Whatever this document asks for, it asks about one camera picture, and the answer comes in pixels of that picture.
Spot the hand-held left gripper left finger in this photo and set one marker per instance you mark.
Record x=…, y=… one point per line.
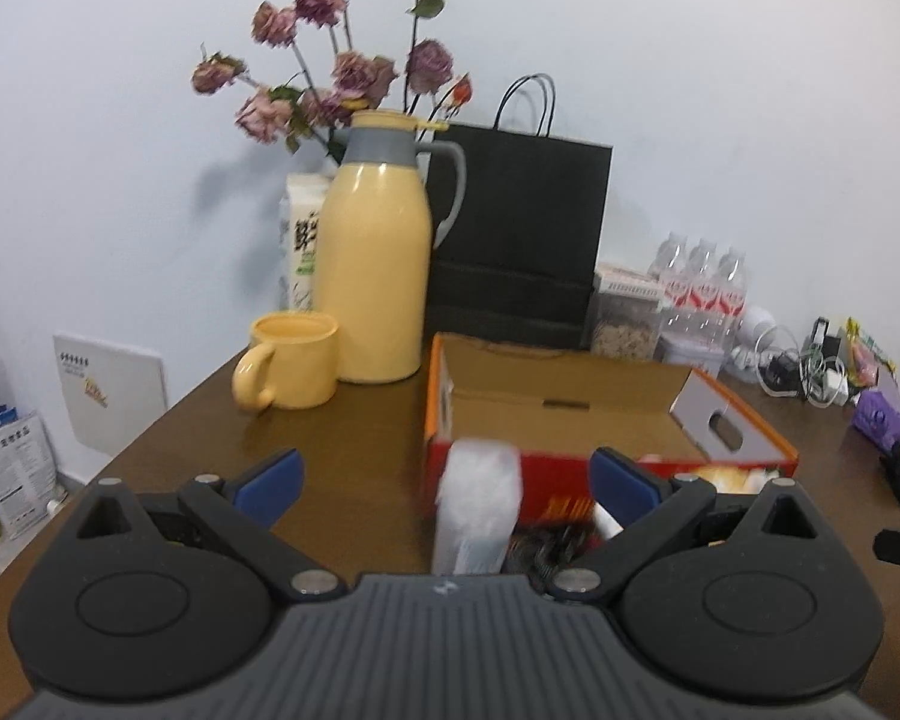
x=276, y=481

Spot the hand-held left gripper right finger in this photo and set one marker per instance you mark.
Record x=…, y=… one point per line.
x=621, y=487

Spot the white plastic packet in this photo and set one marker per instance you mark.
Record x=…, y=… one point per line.
x=476, y=495

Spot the red cardboard box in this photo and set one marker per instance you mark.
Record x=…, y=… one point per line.
x=495, y=397

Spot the purple tissue pack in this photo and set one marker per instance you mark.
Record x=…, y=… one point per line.
x=881, y=409

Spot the yellow mug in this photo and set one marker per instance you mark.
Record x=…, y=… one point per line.
x=300, y=364

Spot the colourful snack packet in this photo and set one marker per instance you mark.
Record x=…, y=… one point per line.
x=870, y=352

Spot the white lidded tin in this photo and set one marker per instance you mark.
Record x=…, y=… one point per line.
x=686, y=352

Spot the clear snack container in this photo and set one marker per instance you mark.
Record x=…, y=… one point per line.
x=626, y=315

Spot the white board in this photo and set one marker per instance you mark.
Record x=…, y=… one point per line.
x=112, y=390

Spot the white round device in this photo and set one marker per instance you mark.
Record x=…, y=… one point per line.
x=754, y=330

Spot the white milk carton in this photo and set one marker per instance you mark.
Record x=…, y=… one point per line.
x=300, y=240

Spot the yellow thermos jug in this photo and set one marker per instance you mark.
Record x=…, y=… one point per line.
x=375, y=255

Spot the blue and white leaflet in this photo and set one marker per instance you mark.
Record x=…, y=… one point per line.
x=11, y=472

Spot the black paper bag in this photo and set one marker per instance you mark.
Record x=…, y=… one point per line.
x=517, y=240

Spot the dried rose bouquet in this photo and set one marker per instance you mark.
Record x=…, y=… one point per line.
x=352, y=75

